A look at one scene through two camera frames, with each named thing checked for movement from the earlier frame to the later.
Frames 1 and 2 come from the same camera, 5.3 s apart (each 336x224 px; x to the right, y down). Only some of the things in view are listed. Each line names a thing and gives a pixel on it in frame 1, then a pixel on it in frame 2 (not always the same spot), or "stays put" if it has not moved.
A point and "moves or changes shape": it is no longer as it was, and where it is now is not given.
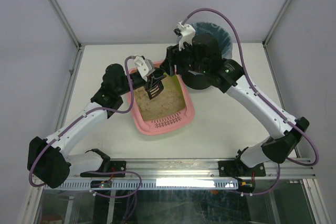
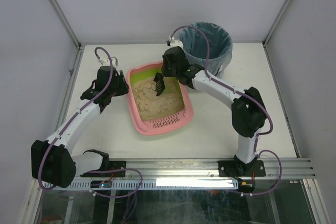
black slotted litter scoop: (154, 87) moves or changes shape
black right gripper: (171, 60) → (165, 70)
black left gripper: (157, 75) → (122, 85)
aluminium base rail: (305, 168) stays put
